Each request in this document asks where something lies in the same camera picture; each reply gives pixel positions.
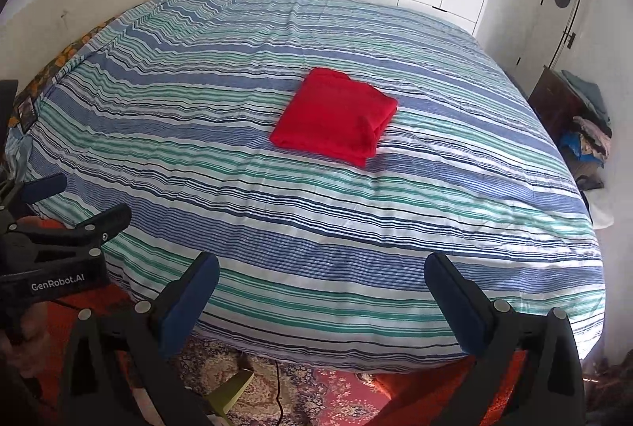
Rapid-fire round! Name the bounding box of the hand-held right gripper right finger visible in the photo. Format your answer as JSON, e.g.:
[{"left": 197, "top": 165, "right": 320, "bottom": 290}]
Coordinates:
[{"left": 424, "top": 252, "right": 588, "bottom": 426}]

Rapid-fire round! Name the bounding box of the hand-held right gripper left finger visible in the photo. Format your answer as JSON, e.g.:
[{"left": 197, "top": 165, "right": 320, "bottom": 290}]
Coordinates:
[{"left": 58, "top": 252, "right": 221, "bottom": 426}]

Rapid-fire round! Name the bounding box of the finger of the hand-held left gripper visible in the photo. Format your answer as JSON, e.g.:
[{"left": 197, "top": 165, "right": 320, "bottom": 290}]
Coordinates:
[
  {"left": 0, "top": 173, "right": 68, "bottom": 215},
  {"left": 0, "top": 203, "right": 133, "bottom": 277}
]

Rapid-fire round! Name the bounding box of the red sweater with white rabbit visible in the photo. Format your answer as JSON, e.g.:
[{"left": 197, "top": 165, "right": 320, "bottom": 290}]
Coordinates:
[{"left": 269, "top": 67, "right": 399, "bottom": 168}]

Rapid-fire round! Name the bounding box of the pile of clothes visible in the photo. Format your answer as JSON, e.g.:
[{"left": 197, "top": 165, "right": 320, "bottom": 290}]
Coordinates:
[{"left": 558, "top": 70, "right": 615, "bottom": 190}]

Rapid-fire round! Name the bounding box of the person's left hand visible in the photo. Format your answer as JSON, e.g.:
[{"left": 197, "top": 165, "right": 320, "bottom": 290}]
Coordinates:
[{"left": 0, "top": 304, "right": 49, "bottom": 387}]

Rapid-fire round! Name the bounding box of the light blue cloth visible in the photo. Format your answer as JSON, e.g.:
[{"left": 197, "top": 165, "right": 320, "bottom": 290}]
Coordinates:
[{"left": 4, "top": 133, "right": 31, "bottom": 182}]

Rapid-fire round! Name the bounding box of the orange fleece cloth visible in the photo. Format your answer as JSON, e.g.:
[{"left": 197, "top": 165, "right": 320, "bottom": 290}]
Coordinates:
[
  {"left": 375, "top": 349, "right": 528, "bottom": 426},
  {"left": 37, "top": 215, "right": 138, "bottom": 407}
]

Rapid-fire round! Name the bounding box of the printed fabric tag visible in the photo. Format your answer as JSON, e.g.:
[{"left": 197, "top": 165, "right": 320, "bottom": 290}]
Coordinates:
[{"left": 15, "top": 97, "right": 39, "bottom": 131}]

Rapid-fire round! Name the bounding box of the green plastic object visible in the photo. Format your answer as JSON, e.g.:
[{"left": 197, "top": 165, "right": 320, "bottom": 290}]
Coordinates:
[{"left": 207, "top": 369, "right": 256, "bottom": 413}]

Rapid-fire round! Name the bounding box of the blue green striped bedspread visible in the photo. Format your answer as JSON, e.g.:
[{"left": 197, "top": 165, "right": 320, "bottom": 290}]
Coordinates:
[{"left": 5, "top": 0, "right": 607, "bottom": 376}]

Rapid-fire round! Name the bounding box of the patterned rug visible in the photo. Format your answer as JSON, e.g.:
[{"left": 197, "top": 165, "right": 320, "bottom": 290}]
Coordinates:
[{"left": 168, "top": 336, "right": 396, "bottom": 426}]

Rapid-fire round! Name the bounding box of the white cloth bundle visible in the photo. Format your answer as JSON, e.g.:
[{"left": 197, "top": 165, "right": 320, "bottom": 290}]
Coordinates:
[{"left": 588, "top": 187, "right": 617, "bottom": 230}]

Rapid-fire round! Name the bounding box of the dark wooden cabinet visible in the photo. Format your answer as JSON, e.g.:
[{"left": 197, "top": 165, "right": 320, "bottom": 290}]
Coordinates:
[{"left": 527, "top": 66, "right": 580, "bottom": 146}]

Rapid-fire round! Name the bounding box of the white door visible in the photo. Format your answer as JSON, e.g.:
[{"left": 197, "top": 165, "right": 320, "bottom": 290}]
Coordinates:
[{"left": 513, "top": 0, "right": 597, "bottom": 86}]

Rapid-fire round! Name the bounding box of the black cable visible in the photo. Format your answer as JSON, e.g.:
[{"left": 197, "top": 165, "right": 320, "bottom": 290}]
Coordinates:
[{"left": 273, "top": 358, "right": 288, "bottom": 426}]

